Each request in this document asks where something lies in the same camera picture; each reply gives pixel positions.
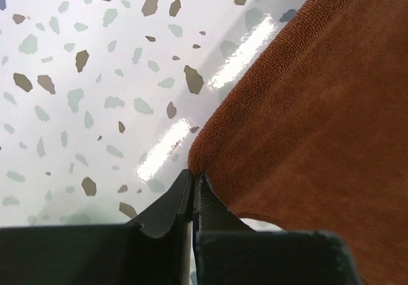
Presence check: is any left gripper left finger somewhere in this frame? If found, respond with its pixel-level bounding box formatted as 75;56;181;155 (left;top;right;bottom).
1;170;193;284

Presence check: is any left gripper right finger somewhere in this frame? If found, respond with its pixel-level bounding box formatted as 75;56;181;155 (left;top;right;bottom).
193;173;362;284

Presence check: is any brown towel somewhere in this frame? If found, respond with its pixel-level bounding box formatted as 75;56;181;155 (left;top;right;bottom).
188;0;407;284

